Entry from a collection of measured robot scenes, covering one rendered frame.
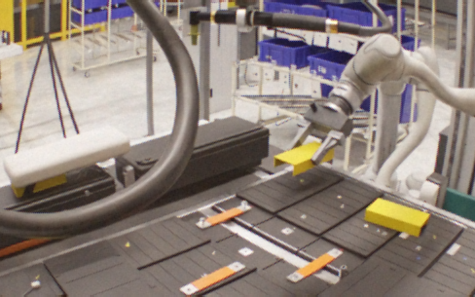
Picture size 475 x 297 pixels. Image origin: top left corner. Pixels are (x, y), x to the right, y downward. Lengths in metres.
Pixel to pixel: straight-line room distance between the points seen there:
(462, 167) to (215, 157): 1.28
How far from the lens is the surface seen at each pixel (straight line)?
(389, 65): 1.27
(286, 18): 1.36
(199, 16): 1.46
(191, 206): 1.25
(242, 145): 1.38
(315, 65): 3.57
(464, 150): 2.22
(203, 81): 3.97
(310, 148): 1.35
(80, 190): 1.13
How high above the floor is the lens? 1.60
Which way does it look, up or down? 22 degrees down
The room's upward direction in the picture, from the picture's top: 1 degrees clockwise
